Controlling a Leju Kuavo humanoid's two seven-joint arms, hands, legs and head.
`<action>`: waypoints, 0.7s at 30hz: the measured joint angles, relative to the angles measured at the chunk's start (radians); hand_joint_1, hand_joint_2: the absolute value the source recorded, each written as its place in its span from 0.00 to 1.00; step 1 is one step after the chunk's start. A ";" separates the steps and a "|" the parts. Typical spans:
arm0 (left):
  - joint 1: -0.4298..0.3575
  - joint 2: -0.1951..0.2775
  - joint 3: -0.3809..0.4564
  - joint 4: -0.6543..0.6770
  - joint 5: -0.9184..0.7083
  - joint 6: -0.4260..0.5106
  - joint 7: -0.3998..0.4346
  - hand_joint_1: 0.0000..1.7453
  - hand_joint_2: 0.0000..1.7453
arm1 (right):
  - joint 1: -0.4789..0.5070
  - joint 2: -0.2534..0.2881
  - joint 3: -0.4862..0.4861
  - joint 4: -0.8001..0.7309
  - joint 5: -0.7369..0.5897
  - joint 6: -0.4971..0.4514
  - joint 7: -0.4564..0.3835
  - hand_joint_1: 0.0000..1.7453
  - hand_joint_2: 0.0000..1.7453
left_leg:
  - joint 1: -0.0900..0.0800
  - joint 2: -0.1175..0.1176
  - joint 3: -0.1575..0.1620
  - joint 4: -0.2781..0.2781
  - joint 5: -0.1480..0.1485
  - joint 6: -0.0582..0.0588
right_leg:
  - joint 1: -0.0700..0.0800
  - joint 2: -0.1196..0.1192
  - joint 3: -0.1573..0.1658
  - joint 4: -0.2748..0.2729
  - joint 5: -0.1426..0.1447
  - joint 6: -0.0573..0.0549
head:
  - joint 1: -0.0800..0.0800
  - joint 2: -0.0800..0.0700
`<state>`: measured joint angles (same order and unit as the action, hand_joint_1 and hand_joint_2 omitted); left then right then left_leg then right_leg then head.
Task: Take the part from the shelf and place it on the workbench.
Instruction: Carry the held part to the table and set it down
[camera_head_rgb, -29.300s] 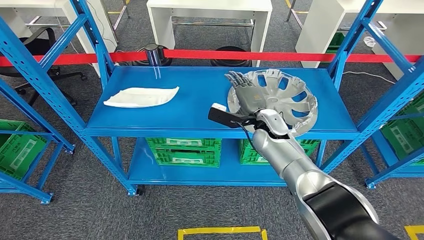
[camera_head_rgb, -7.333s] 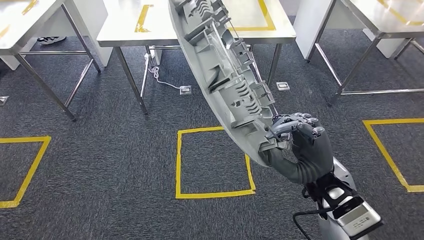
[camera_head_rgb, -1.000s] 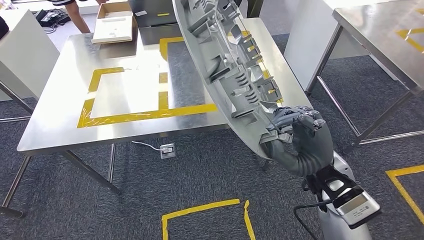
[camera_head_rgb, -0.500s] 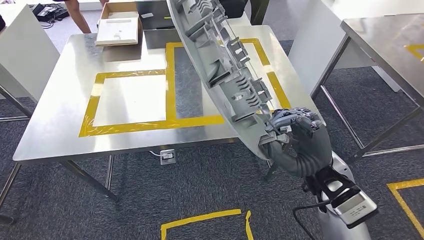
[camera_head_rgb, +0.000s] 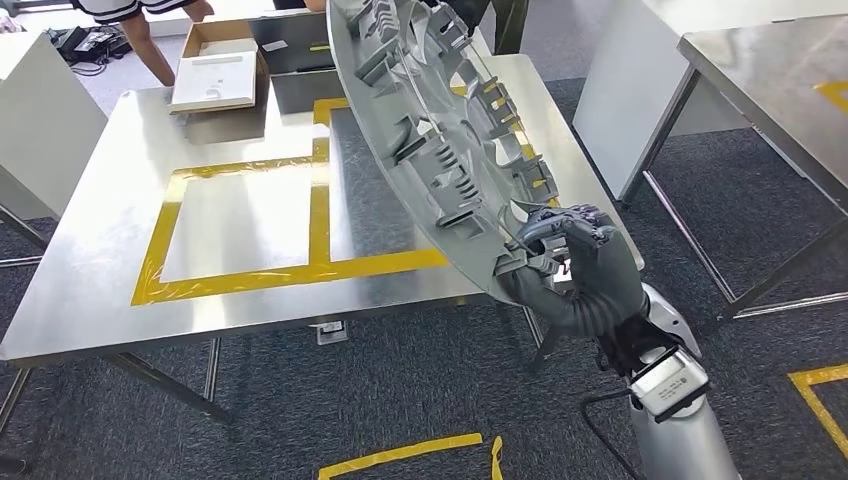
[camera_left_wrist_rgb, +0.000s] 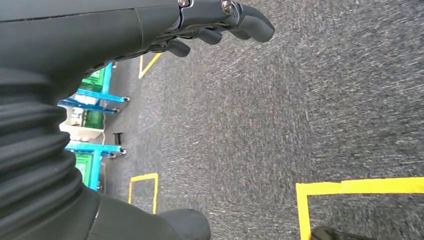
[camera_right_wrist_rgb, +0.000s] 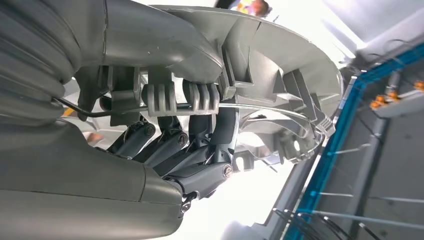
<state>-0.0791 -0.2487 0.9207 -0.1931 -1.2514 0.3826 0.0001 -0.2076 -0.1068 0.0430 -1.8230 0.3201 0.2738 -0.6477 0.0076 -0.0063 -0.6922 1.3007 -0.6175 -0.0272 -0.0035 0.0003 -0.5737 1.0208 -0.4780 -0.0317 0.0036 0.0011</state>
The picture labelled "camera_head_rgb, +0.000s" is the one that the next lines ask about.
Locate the steel-legged table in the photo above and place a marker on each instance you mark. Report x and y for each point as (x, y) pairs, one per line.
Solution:
(20, 232)

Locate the person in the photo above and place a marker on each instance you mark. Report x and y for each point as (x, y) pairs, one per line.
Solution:
(510, 26)
(146, 46)

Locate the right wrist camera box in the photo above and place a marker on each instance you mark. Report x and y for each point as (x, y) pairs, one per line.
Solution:
(666, 384)

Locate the white panel-sided table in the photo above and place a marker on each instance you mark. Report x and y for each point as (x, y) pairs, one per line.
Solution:
(46, 132)
(623, 99)

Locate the brown cardboard box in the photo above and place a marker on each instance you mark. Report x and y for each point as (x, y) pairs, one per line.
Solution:
(199, 33)

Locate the dark grey metal box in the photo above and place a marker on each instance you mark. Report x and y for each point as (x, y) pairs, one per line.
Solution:
(291, 30)

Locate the white foam insert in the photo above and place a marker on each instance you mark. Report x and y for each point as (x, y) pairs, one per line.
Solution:
(215, 83)

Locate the silver plastic wheel cover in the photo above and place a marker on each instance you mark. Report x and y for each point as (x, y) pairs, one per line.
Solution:
(424, 132)

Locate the small yellow tape rectangle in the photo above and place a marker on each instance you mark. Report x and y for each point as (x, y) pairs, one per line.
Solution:
(232, 281)

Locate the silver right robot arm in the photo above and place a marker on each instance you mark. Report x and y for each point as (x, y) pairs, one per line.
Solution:
(682, 444)

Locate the silver floor socket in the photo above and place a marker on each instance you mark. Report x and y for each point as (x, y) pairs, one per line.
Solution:
(331, 332)

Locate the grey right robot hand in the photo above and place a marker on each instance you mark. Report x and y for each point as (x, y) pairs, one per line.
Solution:
(596, 272)

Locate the steel workbench table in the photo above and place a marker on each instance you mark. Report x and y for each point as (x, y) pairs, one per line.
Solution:
(99, 232)

